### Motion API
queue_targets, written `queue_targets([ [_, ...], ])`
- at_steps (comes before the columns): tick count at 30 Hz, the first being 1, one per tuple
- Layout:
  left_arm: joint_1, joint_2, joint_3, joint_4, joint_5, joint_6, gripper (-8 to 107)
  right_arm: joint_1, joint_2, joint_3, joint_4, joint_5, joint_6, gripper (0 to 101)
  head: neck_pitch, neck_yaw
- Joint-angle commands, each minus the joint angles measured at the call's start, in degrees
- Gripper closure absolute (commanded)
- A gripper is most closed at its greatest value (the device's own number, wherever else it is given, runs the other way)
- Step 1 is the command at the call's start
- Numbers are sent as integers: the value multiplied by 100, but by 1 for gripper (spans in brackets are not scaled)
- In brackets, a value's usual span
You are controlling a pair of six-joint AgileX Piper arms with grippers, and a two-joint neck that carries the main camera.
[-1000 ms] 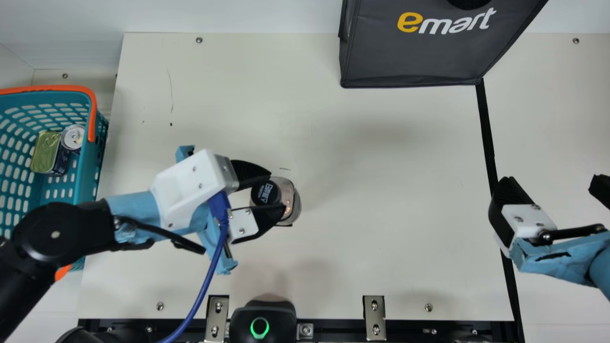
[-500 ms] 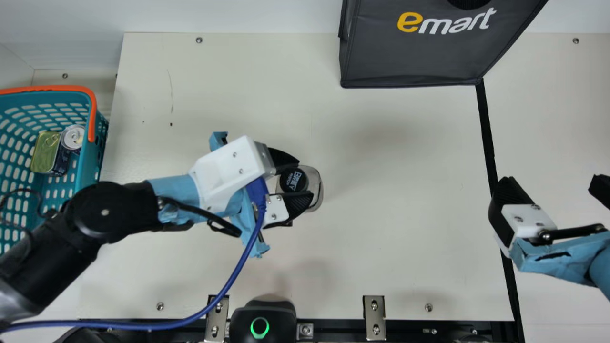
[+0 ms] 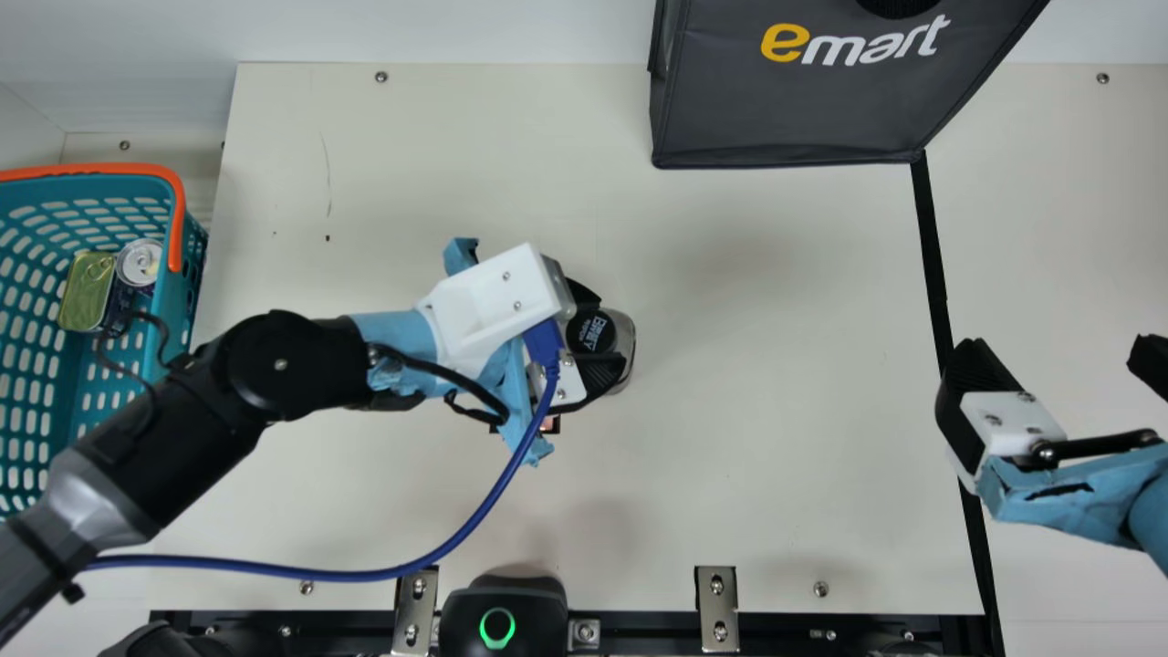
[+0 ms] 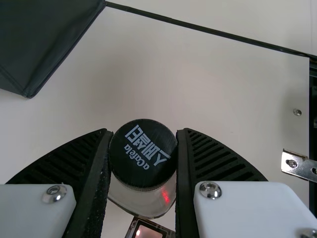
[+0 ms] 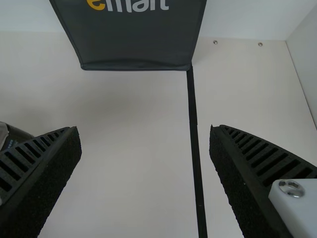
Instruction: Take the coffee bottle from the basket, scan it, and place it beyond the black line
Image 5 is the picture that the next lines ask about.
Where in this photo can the black strip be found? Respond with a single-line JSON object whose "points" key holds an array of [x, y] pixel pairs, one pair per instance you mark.
{"points": [[195, 148]]}

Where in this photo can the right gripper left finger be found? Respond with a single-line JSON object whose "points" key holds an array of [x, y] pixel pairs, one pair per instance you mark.
{"points": [[42, 173]]}

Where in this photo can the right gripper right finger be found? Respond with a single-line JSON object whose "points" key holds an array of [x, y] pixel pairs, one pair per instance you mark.
{"points": [[247, 178]]}

